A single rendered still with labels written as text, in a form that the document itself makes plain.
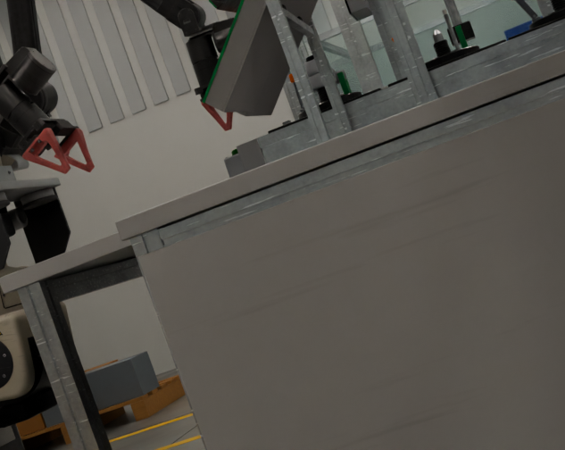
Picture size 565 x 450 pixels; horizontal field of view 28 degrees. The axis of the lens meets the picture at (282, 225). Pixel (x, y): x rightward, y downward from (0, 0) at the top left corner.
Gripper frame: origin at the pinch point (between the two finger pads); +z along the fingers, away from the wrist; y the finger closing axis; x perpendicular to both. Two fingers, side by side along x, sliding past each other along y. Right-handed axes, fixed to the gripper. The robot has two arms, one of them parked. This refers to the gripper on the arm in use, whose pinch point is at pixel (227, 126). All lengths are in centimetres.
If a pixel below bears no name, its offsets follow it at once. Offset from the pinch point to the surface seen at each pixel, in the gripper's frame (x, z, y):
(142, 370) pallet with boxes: 218, 78, 489
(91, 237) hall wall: 354, -42, 834
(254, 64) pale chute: -18.1, -2.8, -45.7
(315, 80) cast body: -21.6, -2.2, -3.7
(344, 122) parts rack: -26.8, 9.6, -22.6
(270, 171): -21, 17, -77
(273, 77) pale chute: -17.8, -2.1, -29.4
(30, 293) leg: 31, 22, -51
